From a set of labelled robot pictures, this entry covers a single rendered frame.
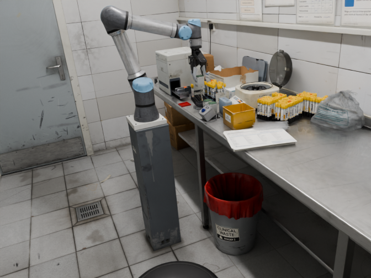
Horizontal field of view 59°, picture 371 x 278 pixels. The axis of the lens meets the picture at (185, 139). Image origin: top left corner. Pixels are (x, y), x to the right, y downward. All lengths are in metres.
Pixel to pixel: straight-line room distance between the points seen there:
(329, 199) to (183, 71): 1.56
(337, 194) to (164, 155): 1.06
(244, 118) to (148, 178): 0.69
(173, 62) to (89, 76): 1.42
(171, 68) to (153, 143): 0.70
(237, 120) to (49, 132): 2.39
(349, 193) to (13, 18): 3.07
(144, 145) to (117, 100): 1.87
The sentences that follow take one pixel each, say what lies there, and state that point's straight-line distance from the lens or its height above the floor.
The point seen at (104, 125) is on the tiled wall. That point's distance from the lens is 3.80.
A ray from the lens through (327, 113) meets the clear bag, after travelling 1.82.
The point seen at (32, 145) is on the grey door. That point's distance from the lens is 3.75.
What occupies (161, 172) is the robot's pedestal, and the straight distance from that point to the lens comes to 2.03.
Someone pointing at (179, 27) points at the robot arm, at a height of 1.40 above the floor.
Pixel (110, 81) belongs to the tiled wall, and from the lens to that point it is 3.69.
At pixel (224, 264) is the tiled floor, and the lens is 2.20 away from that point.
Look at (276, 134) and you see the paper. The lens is 1.68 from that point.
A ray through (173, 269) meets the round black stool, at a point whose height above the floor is 0.65.
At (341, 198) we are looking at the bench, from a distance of 1.26.
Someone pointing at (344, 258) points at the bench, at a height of 0.72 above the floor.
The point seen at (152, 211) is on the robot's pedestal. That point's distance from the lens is 2.14.
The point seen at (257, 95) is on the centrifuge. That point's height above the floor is 0.97.
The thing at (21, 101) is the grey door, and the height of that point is 0.73.
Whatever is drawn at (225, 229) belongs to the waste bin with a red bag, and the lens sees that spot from 2.11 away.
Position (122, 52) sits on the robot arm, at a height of 1.28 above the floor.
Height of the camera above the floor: 1.55
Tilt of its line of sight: 24 degrees down
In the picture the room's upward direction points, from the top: 5 degrees counter-clockwise
